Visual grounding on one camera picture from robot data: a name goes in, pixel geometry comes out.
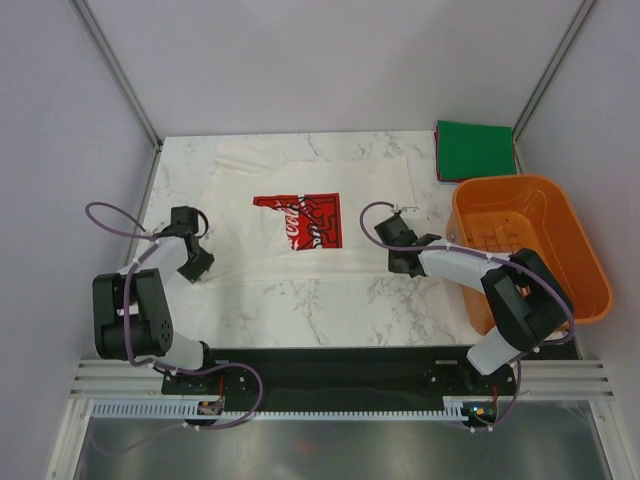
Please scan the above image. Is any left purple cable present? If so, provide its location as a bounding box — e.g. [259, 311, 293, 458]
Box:
[84, 201, 266, 456]

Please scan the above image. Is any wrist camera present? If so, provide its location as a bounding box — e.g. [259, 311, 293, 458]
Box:
[169, 206, 199, 237]
[374, 211, 418, 249]

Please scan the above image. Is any orange plastic basket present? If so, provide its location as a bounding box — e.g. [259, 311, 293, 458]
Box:
[446, 174, 614, 325]

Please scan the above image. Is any white coca-cola t-shirt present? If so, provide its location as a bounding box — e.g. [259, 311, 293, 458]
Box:
[198, 141, 416, 284]

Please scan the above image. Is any folded green t-shirt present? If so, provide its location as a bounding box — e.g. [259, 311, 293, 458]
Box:
[436, 120, 516, 183]

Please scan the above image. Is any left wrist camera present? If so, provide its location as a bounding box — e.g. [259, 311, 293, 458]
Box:
[169, 206, 199, 237]

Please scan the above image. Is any left aluminium frame post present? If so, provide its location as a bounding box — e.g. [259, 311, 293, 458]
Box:
[69, 0, 164, 151]

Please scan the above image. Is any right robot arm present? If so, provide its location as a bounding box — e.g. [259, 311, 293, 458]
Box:
[380, 227, 574, 394]

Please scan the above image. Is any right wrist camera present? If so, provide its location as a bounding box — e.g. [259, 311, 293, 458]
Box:
[374, 211, 418, 249]

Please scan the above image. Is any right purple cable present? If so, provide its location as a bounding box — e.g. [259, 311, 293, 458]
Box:
[359, 201, 575, 434]

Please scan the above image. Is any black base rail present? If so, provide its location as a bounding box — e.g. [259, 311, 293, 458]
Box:
[162, 346, 515, 412]

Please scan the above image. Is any folded red t-shirt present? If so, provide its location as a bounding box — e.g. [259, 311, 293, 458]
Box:
[434, 126, 441, 181]

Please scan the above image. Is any right aluminium frame post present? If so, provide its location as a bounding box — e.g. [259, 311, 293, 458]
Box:
[512, 0, 599, 144]

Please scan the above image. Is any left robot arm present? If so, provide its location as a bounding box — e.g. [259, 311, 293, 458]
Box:
[92, 227, 220, 393]

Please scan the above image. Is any purple cable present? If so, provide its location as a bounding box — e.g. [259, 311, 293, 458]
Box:
[84, 201, 266, 456]
[359, 201, 575, 434]

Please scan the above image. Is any white slotted cable duct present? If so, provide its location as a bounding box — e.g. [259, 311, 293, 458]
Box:
[91, 397, 496, 421]

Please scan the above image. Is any aluminium frame post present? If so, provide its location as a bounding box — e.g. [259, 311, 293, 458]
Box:
[512, 0, 599, 144]
[69, 0, 164, 151]

